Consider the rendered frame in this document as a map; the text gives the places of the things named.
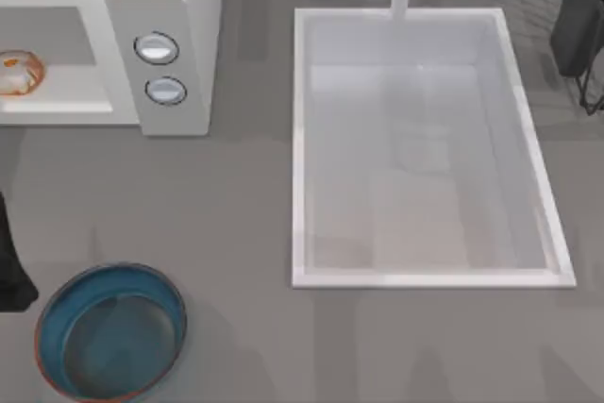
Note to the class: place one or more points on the round grey microwave knob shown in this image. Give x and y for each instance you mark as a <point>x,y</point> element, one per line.
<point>156,48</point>
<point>165,90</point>

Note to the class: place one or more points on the white sink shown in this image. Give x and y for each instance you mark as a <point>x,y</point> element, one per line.
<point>424,162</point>

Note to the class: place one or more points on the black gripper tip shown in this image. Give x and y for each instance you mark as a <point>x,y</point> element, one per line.
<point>11,271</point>

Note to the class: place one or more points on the blue bowl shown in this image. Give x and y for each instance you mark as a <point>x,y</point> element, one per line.
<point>113,332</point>

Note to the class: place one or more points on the pale microwave oven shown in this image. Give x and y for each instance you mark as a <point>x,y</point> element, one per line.
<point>189,44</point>

